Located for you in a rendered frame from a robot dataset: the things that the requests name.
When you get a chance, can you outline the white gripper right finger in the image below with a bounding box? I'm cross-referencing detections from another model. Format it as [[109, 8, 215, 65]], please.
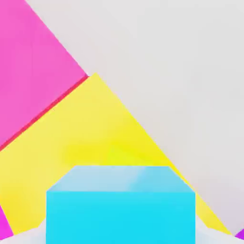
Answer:
[[195, 215, 244, 244]]

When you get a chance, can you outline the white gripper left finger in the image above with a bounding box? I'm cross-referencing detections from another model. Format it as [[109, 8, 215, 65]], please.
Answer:
[[0, 218, 47, 244]]

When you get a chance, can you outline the small cyan cube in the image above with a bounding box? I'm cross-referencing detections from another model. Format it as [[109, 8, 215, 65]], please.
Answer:
[[46, 165, 196, 244]]

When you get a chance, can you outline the small purple cube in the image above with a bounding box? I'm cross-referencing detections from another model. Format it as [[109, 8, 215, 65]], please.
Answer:
[[234, 228, 244, 240]]

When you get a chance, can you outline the large magenta box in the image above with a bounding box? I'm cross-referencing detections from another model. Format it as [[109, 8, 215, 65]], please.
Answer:
[[0, 204, 14, 241]]

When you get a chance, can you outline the large yellow box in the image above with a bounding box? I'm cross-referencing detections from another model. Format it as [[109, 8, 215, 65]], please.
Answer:
[[0, 72, 233, 236]]

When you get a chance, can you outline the large pink box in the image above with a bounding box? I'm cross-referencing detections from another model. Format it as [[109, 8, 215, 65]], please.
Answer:
[[0, 0, 90, 152]]

